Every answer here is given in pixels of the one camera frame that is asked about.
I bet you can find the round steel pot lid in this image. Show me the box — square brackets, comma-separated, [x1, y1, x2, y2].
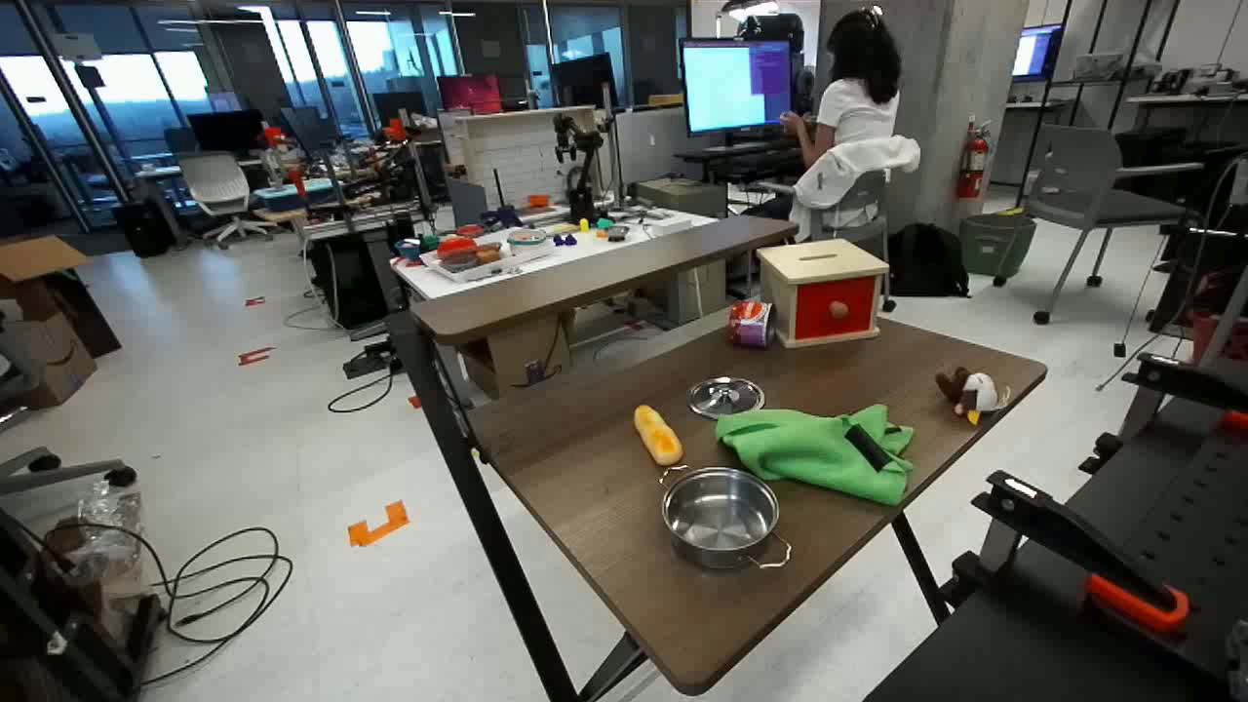
[689, 374, 763, 418]

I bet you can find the steel pot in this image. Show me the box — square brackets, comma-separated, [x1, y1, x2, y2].
[657, 464, 795, 572]

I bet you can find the black floor cable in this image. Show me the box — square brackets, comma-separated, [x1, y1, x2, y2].
[75, 522, 296, 691]

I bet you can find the green cloth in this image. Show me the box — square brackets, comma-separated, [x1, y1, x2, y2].
[713, 404, 912, 505]

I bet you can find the cardboard box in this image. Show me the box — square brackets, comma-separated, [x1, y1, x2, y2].
[0, 232, 119, 409]

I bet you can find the wooden box with slot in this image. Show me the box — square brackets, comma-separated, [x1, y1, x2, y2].
[759, 236, 888, 347]

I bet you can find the yellow corn toy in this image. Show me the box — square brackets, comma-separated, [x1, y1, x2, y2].
[633, 404, 681, 466]

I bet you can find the white work table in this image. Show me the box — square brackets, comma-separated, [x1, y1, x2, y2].
[388, 208, 711, 299]

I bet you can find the red fire extinguisher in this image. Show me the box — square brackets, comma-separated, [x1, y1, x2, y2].
[954, 119, 990, 201]

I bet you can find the pink purple snack packet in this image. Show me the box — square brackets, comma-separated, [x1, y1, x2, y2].
[729, 299, 771, 347]

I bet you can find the grey office chair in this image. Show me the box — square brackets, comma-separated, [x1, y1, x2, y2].
[1016, 123, 1187, 323]

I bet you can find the computer monitor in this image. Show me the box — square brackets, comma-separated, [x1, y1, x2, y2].
[681, 39, 790, 136]

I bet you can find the white office chair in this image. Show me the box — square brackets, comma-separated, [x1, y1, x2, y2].
[180, 151, 271, 249]

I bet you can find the red wooden drawer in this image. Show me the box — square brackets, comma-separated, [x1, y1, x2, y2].
[795, 277, 876, 342]

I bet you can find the brown white plush toy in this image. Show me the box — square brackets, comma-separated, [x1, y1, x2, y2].
[934, 368, 1008, 425]

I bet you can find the black orange clamp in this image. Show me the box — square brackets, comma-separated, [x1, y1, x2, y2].
[975, 472, 1189, 634]

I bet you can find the orange floor marker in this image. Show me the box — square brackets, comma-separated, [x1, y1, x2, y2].
[345, 498, 408, 546]

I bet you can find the person in white shirt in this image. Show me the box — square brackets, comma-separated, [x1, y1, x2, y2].
[784, 8, 901, 164]

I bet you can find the black marker on cloth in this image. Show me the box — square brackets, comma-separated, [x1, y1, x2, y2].
[845, 425, 888, 472]

